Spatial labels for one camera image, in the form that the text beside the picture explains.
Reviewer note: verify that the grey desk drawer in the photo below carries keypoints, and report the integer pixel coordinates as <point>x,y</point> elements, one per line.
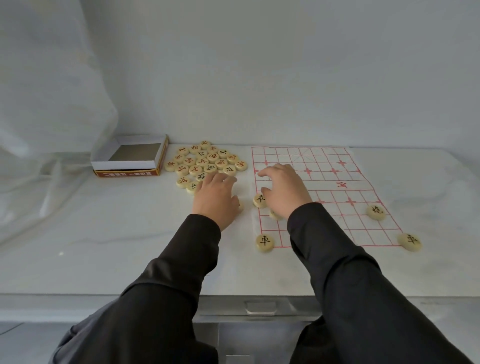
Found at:
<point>225,305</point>

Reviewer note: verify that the person's right forearm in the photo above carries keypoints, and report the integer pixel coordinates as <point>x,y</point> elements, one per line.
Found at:
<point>356,300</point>

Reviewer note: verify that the red grid xiangqi board sheet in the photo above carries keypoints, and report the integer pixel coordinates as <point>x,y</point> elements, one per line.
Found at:
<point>322,161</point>

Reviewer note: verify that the white cardboard box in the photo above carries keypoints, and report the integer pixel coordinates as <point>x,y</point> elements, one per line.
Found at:
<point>123,165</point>

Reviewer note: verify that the sheer white curtain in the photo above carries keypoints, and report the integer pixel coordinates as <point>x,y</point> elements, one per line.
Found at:
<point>45,112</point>

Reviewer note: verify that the person's right hand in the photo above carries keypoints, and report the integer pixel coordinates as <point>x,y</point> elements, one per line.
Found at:
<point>288,191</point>

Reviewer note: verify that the pile of wooden xiangqi pieces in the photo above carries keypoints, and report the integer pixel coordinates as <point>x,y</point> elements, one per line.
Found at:
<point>202,162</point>

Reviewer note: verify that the person's left forearm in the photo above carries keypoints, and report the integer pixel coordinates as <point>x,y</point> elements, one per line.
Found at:
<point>157,300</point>

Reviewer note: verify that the person's left hand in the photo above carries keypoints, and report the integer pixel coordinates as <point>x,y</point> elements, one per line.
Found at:
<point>217,202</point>

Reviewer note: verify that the round black-marked chess piece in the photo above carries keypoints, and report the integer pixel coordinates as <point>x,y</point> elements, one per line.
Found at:
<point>275,215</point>
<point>258,200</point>
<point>409,242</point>
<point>375,212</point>
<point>264,242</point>

